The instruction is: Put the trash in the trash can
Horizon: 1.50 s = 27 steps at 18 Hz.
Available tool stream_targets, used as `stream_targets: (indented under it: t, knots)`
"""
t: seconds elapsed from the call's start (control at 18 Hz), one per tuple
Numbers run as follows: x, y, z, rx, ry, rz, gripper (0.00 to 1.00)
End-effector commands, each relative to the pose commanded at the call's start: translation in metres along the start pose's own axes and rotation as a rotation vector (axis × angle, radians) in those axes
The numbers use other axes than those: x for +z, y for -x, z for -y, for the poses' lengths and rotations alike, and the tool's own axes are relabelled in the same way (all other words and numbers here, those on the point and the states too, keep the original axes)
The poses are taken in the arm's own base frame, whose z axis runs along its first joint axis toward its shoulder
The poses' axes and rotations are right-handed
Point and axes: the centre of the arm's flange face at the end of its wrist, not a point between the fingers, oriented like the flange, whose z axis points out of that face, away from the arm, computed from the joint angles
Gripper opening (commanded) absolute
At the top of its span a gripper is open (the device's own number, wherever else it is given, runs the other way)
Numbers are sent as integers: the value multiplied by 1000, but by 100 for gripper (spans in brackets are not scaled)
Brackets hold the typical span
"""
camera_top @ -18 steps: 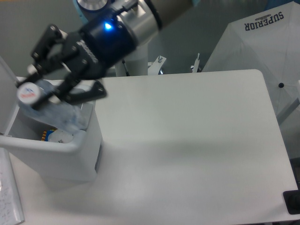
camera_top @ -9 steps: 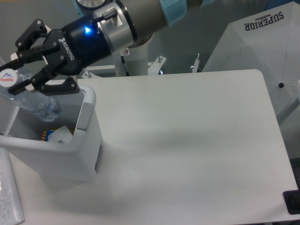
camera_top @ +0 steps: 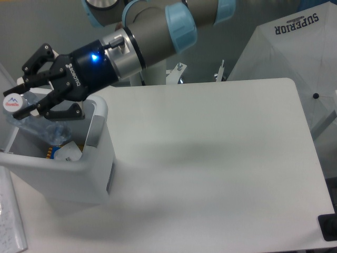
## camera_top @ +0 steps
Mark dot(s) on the white metal base bracket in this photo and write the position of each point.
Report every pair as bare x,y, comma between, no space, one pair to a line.
175,76

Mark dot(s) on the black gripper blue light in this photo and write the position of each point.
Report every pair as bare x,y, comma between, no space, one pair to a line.
87,70

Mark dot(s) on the blue yellow snack package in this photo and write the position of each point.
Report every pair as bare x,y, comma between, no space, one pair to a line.
52,150

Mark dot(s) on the clear plastic wrapper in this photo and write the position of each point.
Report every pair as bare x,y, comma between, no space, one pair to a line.
68,152

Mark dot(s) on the clear plastic water bottle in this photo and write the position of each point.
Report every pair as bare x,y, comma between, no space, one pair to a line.
52,132

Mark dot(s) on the white umbrella with lettering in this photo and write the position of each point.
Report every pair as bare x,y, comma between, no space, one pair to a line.
302,47

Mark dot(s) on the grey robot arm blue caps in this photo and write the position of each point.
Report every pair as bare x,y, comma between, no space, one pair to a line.
152,31

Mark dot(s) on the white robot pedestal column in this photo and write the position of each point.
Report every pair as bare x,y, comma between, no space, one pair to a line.
153,75

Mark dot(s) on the black device at edge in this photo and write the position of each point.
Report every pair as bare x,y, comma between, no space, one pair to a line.
327,224

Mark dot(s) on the white trash can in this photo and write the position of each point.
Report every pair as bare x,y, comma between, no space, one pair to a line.
86,180

